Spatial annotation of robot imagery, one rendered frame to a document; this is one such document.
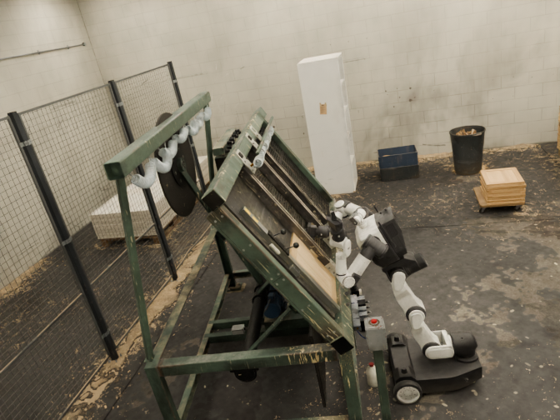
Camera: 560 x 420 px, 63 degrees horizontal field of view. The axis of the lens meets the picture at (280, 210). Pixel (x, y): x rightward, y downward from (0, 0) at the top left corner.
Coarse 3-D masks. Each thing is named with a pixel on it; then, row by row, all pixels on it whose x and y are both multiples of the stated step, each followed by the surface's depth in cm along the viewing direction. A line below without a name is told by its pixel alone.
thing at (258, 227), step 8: (248, 216) 279; (256, 224) 281; (264, 232) 283; (272, 240) 285; (280, 248) 287; (280, 256) 289; (288, 256) 289; (288, 264) 291; (296, 264) 291; (304, 272) 293; (304, 280) 295; (312, 280) 297; (312, 288) 297; (320, 288) 298; (320, 296) 299; (328, 296) 302; (328, 304) 301; (336, 304) 304; (336, 312) 303
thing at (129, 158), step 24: (168, 120) 332; (144, 144) 278; (120, 168) 252; (120, 192) 253; (264, 288) 371; (144, 312) 288; (288, 312) 289; (144, 336) 293; (264, 336) 298; (144, 360) 303
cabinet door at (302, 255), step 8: (296, 240) 324; (296, 248) 314; (304, 248) 327; (296, 256) 305; (304, 256) 319; (312, 256) 331; (304, 264) 309; (312, 264) 322; (320, 264) 333; (312, 272) 312; (320, 272) 324; (328, 272) 337; (320, 280) 315; (328, 280) 328; (328, 288) 318; (336, 296) 320
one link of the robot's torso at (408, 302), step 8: (400, 272) 313; (392, 280) 316; (400, 280) 314; (392, 288) 318; (400, 288) 317; (408, 288) 327; (400, 296) 322; (408, 296) 323; (400, 304) 326; (408, 304) 326; (416, 304) 325; (408, 312) 326; (424, 312) 325; (408, 320) 330
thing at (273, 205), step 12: (252, 168) 314; (252, 180) 315; (264, 192) 318; (276, 204) 321; (276, 216) 325; (288, 216) 325; (288, 228) 328; (300, 228) 329; (312, 240) 335; (324, 252) 339; (324, 264) 338
